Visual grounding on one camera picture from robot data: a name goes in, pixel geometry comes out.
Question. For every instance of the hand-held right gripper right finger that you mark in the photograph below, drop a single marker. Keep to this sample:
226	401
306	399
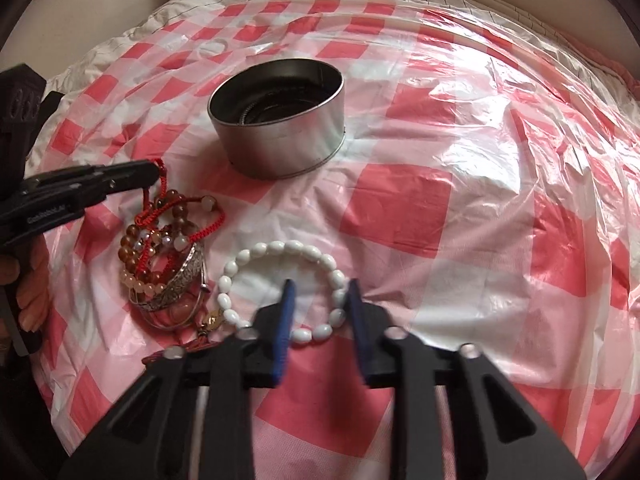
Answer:
358	332

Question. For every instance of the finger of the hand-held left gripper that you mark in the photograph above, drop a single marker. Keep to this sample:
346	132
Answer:
115	189
135	169

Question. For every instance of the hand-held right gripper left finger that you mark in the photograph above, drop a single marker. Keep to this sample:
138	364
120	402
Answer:
284	332

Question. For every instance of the engraved silver bangle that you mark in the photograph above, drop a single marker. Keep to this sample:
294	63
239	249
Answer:
187	272

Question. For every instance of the round metal tin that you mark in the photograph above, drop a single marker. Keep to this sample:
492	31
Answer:
290	145

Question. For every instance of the person's left hand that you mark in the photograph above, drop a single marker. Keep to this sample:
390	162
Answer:
32	305

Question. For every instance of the red checkered plastic sheet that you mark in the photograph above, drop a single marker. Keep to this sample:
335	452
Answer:
450	210

